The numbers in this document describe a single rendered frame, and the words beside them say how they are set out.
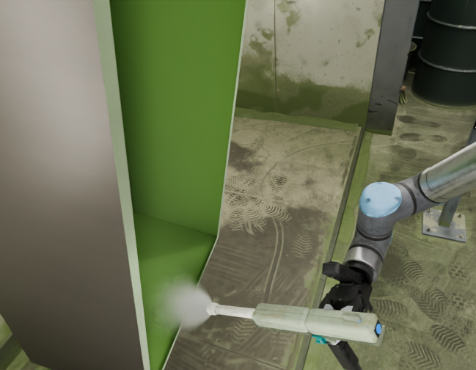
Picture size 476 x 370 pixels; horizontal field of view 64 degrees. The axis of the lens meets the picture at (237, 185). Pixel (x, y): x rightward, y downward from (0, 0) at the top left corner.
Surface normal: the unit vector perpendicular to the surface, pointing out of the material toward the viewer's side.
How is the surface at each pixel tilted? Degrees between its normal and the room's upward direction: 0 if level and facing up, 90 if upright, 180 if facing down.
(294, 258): 0
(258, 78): 90
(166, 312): 46
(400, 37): 90
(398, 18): 90
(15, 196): 90
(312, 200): 0
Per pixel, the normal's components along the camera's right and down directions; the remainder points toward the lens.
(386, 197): -0.16, -0.73
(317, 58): -0.36, 0.62
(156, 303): -0.24, -0.29
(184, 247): 0.11, -0.72
